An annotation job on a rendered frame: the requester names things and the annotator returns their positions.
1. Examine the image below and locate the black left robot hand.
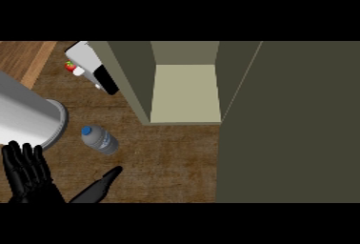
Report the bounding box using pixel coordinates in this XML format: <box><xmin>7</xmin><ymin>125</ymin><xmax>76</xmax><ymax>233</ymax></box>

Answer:
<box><xmin>0</xmin><ymin>140</ymin><xmax>125</xmax><ymax>204</ymax></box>

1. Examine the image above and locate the clear water bottle blue cap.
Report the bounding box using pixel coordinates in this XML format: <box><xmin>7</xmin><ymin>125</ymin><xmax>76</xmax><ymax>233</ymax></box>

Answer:
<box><xmin>79</xmin><ymin>124</ymin><xmax>120</xmax><ymax>156</ymax></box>

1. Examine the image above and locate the olive open cabinet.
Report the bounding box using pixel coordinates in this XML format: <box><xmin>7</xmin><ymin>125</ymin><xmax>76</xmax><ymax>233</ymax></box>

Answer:
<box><xmin>86</xmin><ymin>40</ymin><xmax>262</xmax><ymax>127</ymax></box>

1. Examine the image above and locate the dark olive cabinet door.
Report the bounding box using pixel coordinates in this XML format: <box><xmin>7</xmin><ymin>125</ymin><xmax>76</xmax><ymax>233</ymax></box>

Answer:
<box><xmin>213</xmin><ymin>40</ymin><xmax>360</xmax><ymax>204</ymax></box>

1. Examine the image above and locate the large white grey cylinder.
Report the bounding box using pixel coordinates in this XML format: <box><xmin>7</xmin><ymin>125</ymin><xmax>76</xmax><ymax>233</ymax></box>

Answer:
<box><xmin>0</xmin><ymin>71</ymin><xmax>70</xmax><ymax>151</ymax></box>

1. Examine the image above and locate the white appliance with black panel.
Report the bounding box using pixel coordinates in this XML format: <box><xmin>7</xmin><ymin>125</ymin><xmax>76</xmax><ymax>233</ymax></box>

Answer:
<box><xmin>63</xmin><ymin>40</ymin><xmax>120</xmax><ymax>96</ymax></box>

